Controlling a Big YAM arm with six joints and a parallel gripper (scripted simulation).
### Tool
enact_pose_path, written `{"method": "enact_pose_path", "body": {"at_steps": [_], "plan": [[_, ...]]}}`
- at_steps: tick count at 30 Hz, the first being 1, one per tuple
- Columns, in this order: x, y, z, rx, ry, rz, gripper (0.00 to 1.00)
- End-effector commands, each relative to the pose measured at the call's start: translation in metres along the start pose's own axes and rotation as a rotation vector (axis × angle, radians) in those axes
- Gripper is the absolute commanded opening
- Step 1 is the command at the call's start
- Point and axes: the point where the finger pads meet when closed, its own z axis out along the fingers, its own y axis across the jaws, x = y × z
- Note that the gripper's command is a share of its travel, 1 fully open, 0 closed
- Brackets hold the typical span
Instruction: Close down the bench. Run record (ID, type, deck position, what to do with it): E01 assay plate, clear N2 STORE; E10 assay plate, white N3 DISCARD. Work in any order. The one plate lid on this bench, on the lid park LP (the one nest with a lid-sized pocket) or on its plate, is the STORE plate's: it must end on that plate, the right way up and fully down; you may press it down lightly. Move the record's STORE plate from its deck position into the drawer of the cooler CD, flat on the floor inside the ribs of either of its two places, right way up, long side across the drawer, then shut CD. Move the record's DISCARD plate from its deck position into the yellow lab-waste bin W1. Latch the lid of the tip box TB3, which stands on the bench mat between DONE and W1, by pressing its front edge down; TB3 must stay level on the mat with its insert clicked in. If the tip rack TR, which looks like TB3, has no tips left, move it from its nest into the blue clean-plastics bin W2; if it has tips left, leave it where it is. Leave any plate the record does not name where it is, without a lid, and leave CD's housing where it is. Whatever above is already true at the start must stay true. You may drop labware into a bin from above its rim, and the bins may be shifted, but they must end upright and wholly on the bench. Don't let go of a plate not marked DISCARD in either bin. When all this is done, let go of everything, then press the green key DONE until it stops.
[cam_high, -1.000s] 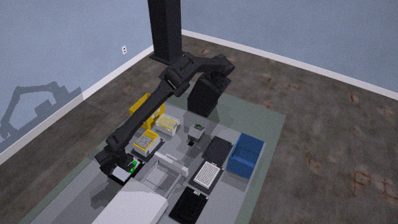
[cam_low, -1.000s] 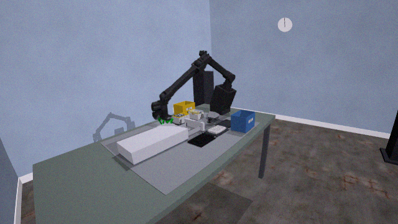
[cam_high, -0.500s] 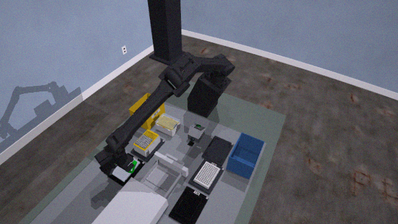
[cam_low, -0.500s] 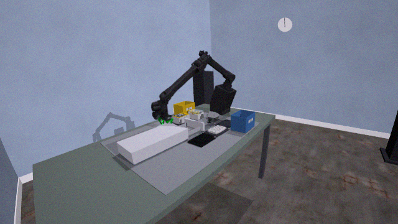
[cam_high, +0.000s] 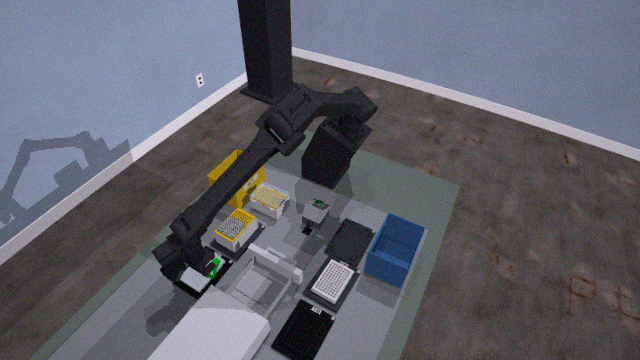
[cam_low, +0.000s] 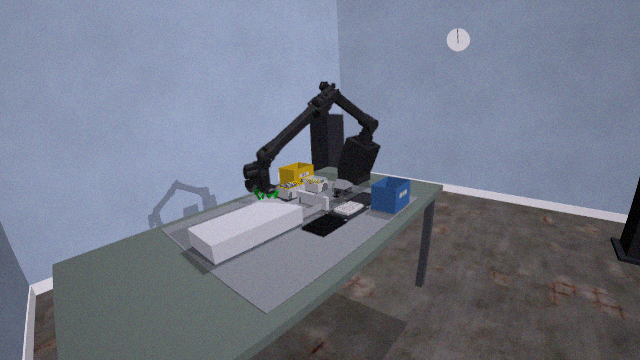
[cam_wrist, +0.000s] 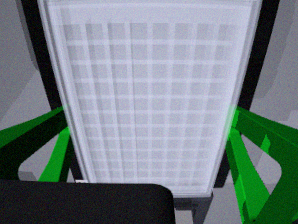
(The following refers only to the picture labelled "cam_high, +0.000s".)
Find blue open-top bin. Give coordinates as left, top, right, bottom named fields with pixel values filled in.
left=363, top=213, right=425, bottom=288

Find yellow open-top bin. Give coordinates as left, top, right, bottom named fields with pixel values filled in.
left=207, top=149, right=266, bottom=209

